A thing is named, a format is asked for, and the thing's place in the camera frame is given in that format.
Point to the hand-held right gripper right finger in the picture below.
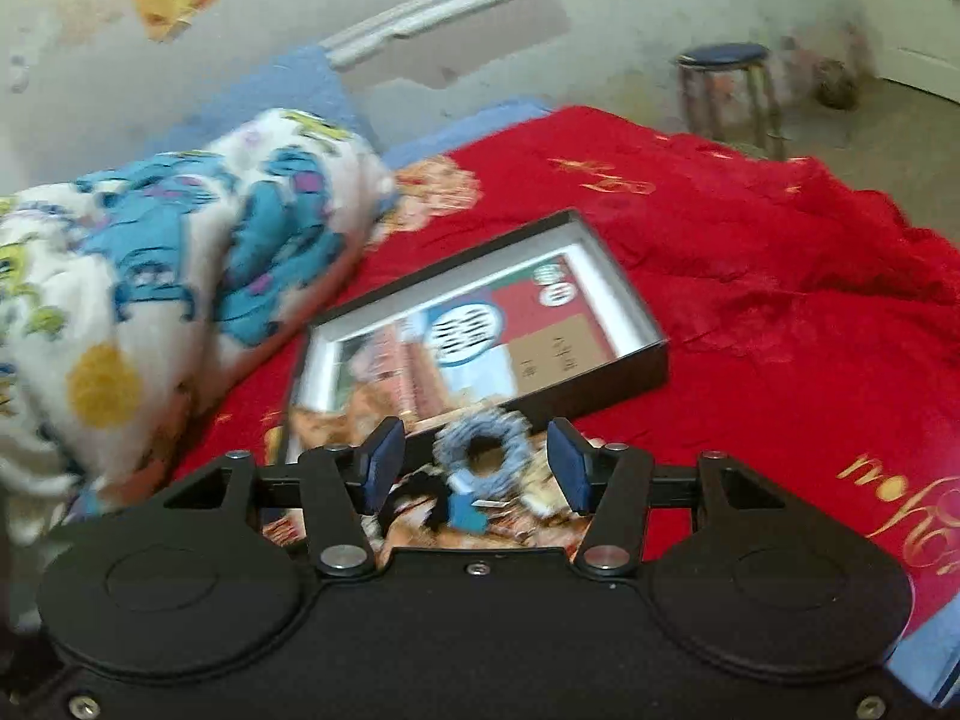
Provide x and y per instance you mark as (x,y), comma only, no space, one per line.
(568,466)

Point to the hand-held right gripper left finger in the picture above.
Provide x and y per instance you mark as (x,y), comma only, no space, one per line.
(384,465)

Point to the blue knitted scrunchie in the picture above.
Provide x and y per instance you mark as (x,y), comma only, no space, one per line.
(451,441)

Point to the black cardboard box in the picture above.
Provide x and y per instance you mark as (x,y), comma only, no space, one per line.
(600,384)

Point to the small blue tag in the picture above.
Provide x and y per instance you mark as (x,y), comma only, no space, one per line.
(465,514)

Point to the red and beige textbook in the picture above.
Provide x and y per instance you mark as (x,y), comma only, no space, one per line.
(525,315)

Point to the red embroidered bedspread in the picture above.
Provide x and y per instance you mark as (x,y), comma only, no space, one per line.
(750,300)

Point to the cartoon monster printed blanket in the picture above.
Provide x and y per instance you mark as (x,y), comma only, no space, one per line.
(150,255)

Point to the round metal stool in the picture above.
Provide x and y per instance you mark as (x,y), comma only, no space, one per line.
(724,60)

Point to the brown ball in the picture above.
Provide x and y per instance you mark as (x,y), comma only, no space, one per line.
(836,84)

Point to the white door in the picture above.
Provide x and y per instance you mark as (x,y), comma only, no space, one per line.
(915,22)

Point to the white wall pipe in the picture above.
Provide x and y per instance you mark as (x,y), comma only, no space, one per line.
(465,4)

